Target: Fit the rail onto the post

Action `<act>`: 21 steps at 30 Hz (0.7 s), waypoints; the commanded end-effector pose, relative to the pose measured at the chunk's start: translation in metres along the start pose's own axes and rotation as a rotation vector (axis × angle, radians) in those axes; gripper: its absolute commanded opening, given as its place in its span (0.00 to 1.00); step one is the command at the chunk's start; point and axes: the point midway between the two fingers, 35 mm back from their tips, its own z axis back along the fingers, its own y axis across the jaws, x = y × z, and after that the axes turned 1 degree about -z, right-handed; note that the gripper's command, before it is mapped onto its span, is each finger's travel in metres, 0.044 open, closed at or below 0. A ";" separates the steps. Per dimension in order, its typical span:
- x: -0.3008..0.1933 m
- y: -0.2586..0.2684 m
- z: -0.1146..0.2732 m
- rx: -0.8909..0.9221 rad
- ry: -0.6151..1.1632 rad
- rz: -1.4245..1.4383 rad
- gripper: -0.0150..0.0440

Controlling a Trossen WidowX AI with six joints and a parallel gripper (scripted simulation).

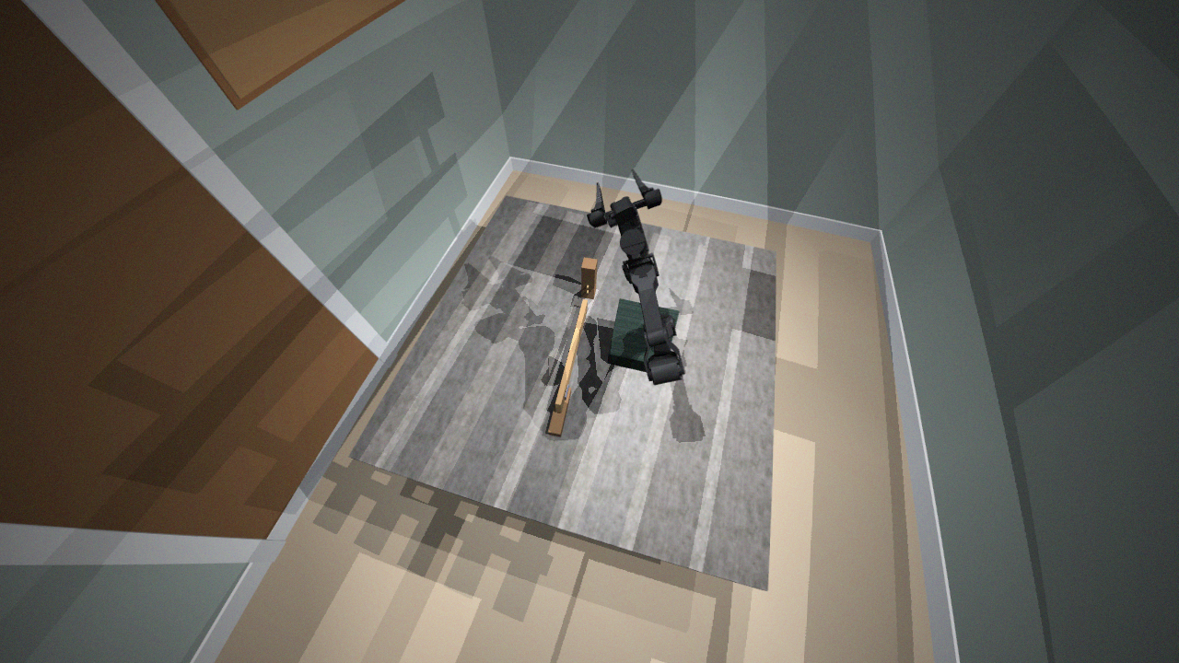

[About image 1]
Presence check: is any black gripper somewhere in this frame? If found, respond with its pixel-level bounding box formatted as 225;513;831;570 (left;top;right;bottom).
587;169;661;236

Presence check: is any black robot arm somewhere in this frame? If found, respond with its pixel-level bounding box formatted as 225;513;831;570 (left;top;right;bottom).
605;196;685;385

